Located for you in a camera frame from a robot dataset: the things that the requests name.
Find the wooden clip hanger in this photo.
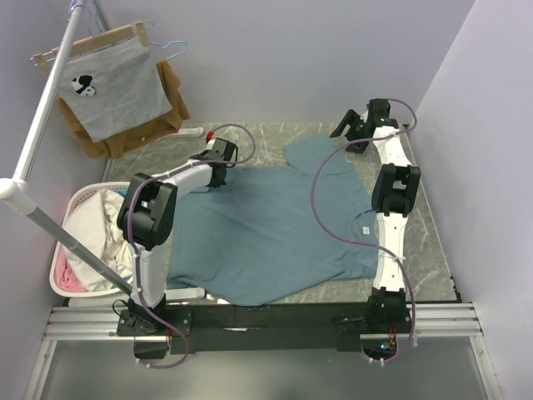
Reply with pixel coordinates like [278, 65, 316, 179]
[30, 20, 153, 76]

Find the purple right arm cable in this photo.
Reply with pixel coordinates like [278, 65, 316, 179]
[310, 97, 420, 366]

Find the white perforated laundry basket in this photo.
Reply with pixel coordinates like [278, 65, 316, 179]
[49, 182, 133, 298]

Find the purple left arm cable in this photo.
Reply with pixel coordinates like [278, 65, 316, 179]
[123, 123, 257, 371]

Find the blue wire hanger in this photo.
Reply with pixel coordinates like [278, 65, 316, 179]
[68, 1, 188, 60]

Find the pink garment in basket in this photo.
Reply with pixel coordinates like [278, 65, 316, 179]
[54, 246, 86, 293]

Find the brown hanging shirt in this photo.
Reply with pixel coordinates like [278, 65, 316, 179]
[56, 60, 191, 159]

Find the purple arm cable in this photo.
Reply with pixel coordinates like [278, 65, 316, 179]
[310, 97, 420, 366]
[123, 123, 257, 371]

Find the aluminium rail frame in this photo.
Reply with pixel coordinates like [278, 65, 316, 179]
[23, 303, 504, 399]

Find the white clothes rack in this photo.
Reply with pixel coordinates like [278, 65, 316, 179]
[0, 0, 207, 309]

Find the blue t shirt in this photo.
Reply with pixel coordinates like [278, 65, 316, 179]
[167, 134, 377, 306]

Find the grey panda t shirt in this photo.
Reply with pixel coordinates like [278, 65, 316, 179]
[58, 38, 172, 142]

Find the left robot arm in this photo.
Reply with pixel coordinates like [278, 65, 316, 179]
[117, 138, 238, 335]

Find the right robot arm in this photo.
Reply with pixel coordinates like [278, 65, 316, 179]
[330, 98, 421, 333]

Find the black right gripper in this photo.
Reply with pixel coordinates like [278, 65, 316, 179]
[329, 109, 369, 155]

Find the black mounting beam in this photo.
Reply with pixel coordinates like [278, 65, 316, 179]
[117, 302, 412, 354]

